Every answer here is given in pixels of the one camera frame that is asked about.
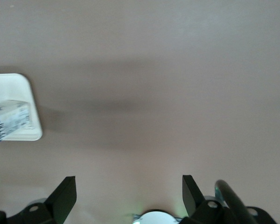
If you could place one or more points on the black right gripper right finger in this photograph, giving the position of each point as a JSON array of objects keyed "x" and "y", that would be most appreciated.
[{"x": 200, "y": 214}]

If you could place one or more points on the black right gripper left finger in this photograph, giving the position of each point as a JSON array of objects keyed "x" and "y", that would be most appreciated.
[{"x": 56, "y": 205}]

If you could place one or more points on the blue milk carton green cap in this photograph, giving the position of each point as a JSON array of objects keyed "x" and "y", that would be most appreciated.
[{"x": 9, "y": 116}]

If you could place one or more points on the cream plastic tray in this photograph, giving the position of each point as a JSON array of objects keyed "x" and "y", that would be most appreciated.
[{"x": 18, "y": 88}]

